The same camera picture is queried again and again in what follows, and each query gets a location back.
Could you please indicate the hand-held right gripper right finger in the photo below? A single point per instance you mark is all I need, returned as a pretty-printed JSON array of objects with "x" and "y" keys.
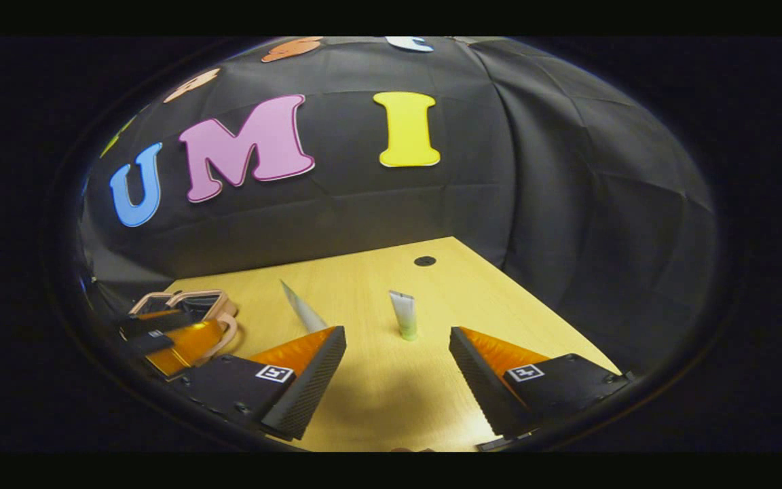
[{"x": 482, "y": 387}]

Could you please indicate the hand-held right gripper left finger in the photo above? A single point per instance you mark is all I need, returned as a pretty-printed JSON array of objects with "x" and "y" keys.
[{"x": 309, "y": 387}]

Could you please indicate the white skin care tube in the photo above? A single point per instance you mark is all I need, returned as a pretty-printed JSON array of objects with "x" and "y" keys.
[{"x": 306, "y": 314}]

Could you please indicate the white tube with green cap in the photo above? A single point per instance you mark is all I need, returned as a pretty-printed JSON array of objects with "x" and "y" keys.
[{"x": 403, "y": 316}]

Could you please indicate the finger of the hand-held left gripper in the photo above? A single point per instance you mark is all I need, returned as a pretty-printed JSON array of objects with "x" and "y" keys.
[
  {"x": 160, "y": 322},
  {"x": 191, "y": 346}
]

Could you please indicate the black backdrop cloth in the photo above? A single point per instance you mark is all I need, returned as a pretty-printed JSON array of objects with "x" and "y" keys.
[{"x": 567, "y": 204}]

